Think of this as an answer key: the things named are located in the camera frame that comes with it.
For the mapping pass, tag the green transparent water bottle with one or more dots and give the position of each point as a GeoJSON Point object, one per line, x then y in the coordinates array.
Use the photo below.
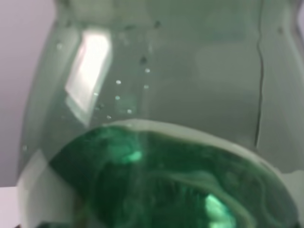
{"type": "Point", "coordinates": [167, 114]}

